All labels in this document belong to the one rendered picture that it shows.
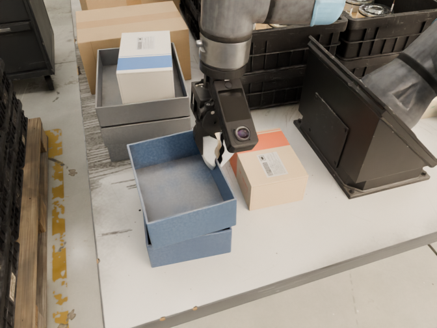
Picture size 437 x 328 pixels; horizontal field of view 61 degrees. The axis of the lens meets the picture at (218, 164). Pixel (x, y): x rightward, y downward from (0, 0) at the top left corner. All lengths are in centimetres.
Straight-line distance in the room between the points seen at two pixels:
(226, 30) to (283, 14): 8
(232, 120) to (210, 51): 10
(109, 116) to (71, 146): 130
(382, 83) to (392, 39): 32
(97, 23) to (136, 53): 29
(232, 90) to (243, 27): 10
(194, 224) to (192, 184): 12
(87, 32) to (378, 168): 82
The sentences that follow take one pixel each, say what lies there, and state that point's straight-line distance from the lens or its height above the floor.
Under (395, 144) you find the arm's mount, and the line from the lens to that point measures 79.
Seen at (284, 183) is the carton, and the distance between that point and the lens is 74.
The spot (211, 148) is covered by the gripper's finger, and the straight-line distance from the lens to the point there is 64.
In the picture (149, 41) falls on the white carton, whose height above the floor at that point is 89.
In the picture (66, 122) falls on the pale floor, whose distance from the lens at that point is 232.
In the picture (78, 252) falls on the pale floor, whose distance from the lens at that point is 165.
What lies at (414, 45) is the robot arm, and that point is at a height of 96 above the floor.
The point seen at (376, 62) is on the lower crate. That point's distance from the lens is 112.
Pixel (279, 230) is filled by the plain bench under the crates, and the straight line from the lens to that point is 75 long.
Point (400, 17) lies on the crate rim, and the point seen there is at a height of 92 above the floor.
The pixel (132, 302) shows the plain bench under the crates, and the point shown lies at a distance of 68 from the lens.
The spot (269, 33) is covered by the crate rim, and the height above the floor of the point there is 92.
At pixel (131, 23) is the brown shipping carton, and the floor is 86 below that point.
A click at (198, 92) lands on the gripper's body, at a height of 97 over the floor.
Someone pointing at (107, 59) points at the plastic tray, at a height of 82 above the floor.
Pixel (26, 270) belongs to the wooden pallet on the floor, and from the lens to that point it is 149.
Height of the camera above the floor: 130
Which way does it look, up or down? 44 degrees down
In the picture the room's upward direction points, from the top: straight up
